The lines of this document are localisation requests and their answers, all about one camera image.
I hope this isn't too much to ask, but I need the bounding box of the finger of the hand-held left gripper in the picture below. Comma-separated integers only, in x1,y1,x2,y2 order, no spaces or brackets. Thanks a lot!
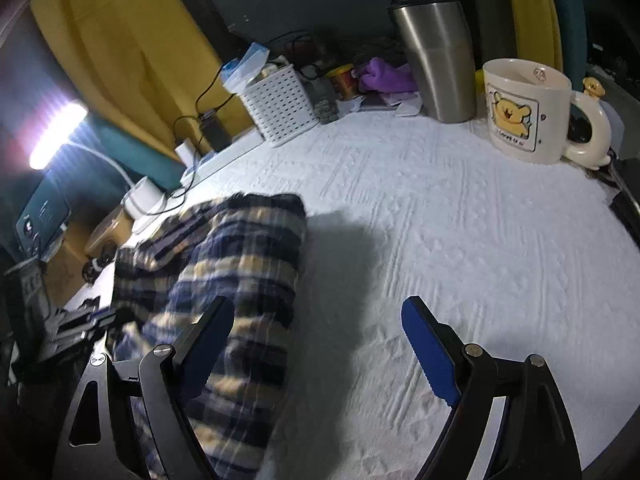
60,306,121,333
42,327,108,361

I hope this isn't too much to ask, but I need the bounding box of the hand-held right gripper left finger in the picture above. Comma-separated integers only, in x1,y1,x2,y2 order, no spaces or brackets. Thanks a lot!
52,296,236,480

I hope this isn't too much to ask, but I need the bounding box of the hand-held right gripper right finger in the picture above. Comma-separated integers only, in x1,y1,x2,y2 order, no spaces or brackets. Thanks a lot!
401,296,583,480

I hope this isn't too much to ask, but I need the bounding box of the blue yellow plaid shirt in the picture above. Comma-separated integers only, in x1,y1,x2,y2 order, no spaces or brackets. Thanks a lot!
107,192,308,480

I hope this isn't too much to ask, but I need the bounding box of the brown cardboard box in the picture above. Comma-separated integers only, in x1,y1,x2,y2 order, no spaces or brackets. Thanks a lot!
47,220,126,306

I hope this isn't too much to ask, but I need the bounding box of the white textured tablecloth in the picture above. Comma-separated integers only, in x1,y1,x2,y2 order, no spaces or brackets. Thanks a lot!
65,110,640,480

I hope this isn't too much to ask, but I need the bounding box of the tablet with teal screen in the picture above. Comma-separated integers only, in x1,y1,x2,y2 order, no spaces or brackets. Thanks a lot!
15,175,71,253

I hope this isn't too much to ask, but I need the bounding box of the wide teal curtain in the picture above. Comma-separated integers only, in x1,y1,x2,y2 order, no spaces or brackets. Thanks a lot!
87,115,186,191

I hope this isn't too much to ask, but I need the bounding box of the white desk lamp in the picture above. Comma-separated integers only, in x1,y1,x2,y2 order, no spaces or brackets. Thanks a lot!
27,101,168,221

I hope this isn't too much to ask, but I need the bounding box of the white power strip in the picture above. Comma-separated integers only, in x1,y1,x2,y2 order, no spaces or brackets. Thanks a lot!
180,132,266,187

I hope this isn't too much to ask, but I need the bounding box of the black charger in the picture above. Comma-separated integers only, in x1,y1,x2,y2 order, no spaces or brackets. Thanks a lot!
200,114,232,153

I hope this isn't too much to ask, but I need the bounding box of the black smartphone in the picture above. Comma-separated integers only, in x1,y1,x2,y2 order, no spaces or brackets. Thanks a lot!
609,189,640,247

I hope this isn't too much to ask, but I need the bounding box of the white paper scrap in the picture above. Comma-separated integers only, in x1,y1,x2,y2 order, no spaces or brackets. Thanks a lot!
395,92,426,118

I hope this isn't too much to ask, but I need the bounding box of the cream bear mug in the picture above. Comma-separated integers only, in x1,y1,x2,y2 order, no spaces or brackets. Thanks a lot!
482,58,613,171

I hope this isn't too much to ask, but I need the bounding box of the white perforated basket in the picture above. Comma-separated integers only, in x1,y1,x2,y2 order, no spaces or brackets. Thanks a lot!
241,64,321,148

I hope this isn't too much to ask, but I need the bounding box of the purple cloth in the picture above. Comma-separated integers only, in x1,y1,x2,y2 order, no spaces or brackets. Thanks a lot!
357,57,418,95

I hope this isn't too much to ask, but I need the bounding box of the red can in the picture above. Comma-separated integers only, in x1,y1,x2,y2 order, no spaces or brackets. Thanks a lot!
327,63,358,101

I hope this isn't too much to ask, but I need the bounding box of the wide yellow curtain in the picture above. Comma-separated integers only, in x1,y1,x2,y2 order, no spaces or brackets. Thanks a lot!
30,0,256,141

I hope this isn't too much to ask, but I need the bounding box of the blue face mask pack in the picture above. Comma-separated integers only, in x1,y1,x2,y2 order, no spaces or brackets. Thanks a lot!
220,42,273,93

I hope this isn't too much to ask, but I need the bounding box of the stainless steel tumbler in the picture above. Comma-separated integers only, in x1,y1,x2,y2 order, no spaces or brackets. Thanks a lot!
389,0,477,123

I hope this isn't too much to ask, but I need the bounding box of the narrow yellow curtain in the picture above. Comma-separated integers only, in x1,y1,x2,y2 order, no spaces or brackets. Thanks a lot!
500,0,563,78

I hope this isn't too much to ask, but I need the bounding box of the dark window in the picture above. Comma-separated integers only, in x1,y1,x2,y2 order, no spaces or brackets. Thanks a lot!
190,0,501,76

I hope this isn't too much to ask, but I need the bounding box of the narrow teal curtain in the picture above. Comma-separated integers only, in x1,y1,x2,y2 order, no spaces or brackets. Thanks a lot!
542,0,588,68

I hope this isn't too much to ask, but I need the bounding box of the black coiled cable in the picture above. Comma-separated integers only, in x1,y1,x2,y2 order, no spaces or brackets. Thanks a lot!
81,257,109,287

